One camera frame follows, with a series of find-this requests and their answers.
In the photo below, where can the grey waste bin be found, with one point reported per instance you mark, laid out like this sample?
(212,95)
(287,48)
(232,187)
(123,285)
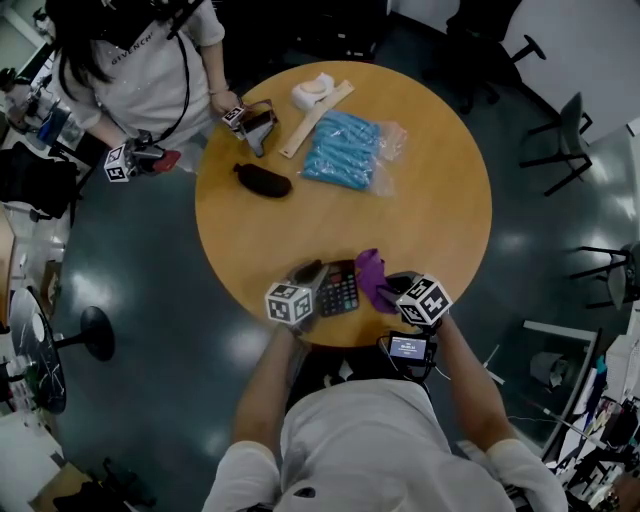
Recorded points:
(545,365)

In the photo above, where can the tall black office chair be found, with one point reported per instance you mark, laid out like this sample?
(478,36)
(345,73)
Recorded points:
(475,35)

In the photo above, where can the wooden ruler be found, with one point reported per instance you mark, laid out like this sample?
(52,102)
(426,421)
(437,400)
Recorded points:
(317,119)

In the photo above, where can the person's right forearm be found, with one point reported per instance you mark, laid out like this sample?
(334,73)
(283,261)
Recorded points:
(475,390)

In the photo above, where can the blue storage bin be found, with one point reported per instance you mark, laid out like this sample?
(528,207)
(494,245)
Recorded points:
(52,125)

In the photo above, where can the grey metal frame table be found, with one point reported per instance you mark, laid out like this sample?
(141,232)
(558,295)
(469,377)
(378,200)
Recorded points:
(560,327)

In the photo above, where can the black calculator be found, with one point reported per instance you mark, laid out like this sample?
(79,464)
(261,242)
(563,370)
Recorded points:
(340,292)

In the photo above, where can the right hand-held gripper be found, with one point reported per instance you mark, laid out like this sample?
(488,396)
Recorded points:
(427,300)

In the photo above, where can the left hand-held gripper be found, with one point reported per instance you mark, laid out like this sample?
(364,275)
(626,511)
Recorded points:
(290,302)

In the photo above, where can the black mesh office chair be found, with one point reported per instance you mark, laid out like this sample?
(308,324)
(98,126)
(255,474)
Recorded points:
(30,175)

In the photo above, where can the white desk with clutter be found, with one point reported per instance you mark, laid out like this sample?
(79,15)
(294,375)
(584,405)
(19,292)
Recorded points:
(622,360)

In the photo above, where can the small black monitor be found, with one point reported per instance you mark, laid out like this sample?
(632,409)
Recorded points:
(407,347)

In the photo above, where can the person's left forearm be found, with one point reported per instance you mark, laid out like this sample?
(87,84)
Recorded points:
(265,385)

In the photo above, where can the wooden desk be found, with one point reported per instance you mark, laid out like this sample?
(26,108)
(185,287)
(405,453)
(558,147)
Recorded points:
(5,260)

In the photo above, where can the black marble round table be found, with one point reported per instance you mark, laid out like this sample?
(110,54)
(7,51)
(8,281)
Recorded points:
(35,360)

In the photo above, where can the black soft pouch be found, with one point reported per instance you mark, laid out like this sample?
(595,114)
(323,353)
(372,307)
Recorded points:
(265,181)

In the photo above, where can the white T-shaped tool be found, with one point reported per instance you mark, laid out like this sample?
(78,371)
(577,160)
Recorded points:
(492,367)

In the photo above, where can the purple cloth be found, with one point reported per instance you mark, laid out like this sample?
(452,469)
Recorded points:
(372,275)

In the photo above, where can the grey chair with black legs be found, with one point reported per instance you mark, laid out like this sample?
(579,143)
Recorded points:
(617,280)
(570,130)

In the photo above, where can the plastic bag of blue items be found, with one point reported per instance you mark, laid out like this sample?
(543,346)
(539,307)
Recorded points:
(342,150)

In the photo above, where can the person's torso in white shirt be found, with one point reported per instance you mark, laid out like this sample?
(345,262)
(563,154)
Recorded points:
(370,445)

